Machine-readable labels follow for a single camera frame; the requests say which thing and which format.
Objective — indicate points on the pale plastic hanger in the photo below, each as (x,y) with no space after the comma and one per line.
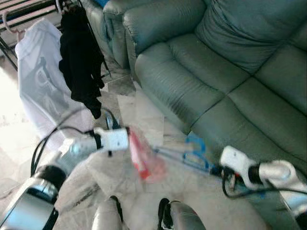
(5,20)

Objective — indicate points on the silver left robot leg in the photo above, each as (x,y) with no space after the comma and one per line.
(108,215)

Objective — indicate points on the pink garment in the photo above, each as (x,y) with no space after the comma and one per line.
(144,160)

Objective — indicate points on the black metal drying rack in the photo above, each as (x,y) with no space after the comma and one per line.
(106,68)

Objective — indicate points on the silver right robot leg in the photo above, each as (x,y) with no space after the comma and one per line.
(182,215)

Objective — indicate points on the silver robot leg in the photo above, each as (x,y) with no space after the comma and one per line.
(182,215)
(108,215)

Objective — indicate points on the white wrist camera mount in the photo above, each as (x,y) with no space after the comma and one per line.
(115,139)
(237,160)

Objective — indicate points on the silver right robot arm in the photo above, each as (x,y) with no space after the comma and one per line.
(278,172)

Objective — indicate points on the black garment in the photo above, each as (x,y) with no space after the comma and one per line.
(81,62)

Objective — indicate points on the green leather sofa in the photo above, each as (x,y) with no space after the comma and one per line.
(216,72)

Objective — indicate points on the brown slatted panel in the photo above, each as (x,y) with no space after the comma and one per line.
(29,9)

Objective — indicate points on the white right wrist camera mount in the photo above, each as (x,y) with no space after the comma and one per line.
(237,160)

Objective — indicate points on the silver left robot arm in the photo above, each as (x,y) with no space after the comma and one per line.
(76,146)

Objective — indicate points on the blue plastic hanger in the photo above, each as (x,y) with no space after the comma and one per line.
(188,140)

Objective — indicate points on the white printed T-shirt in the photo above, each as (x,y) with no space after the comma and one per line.
(43,86)

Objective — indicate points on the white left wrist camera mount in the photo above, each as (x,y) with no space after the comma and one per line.
(115,139)

